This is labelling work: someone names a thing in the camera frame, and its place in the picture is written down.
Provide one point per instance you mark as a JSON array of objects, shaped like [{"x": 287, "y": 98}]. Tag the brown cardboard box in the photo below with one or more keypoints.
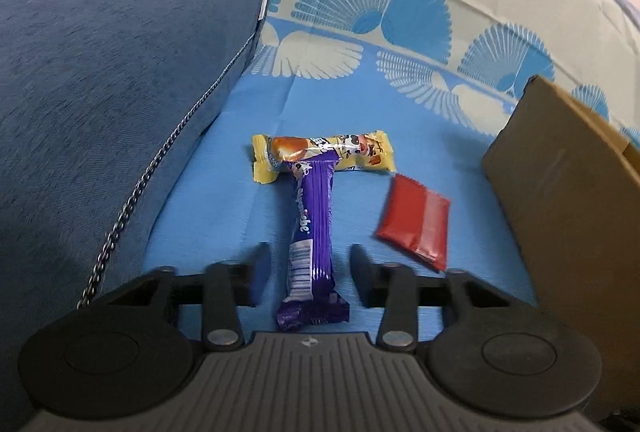
[{"x": 565, "y": 192}]

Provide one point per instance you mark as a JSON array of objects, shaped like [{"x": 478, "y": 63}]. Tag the purple chocolate bar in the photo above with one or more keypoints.
[{"x": 312, "y": 222}]

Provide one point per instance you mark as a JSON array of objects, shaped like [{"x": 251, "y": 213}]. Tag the yellow snack bar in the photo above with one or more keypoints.
[{"x": 360, "y": 149}]

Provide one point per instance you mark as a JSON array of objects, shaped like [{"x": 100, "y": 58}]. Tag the blue sofa cushion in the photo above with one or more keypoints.
[{"x": 100, "y": 86}]

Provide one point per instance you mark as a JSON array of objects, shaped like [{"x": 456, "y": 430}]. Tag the plain red snack packet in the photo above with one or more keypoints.
[{"x": 415, "y": 217}]

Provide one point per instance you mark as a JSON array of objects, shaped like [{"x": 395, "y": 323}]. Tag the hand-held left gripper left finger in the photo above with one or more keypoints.
[{"x": 260, "y": 272}]

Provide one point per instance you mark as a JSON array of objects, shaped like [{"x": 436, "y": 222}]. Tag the white fabric tag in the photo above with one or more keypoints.
[{"x": 264, "y": 4}]

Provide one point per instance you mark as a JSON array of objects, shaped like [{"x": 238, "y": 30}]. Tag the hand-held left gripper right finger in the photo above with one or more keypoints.
[{"x": 361, "y": 272}]

